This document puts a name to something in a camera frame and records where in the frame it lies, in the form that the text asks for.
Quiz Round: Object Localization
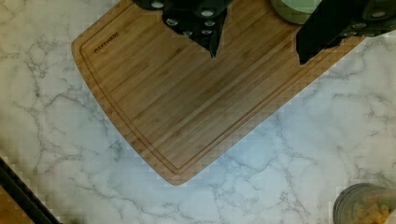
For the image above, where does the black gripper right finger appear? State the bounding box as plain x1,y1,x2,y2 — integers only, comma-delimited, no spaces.
296,0,396,64

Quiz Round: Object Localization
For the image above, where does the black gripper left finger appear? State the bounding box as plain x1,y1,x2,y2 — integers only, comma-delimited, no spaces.
133,0,233,58

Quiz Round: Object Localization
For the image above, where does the pale green ceramic bowl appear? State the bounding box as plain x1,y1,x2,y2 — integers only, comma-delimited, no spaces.
270,0,322,25

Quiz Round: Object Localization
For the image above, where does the bamboo cutting board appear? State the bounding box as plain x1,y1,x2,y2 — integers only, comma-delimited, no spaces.
72,0,359,185

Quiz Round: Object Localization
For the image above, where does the glass jar of cereal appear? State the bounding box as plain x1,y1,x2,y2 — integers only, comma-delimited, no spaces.
332,183,396,224

